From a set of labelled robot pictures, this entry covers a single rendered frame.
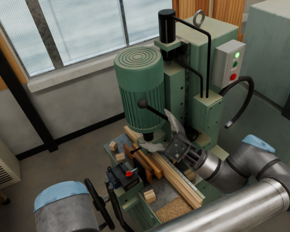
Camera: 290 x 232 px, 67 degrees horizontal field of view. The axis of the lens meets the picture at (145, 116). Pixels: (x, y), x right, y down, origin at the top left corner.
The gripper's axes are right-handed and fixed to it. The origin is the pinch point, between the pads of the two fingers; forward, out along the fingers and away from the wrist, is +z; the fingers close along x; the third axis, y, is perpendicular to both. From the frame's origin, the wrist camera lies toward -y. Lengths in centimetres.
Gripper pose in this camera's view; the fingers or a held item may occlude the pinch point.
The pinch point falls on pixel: (150, 125)
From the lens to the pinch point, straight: 76.9
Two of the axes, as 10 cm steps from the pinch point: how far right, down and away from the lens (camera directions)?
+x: -5.6, 8.1, 1.6
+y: -0.9, 1.3, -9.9
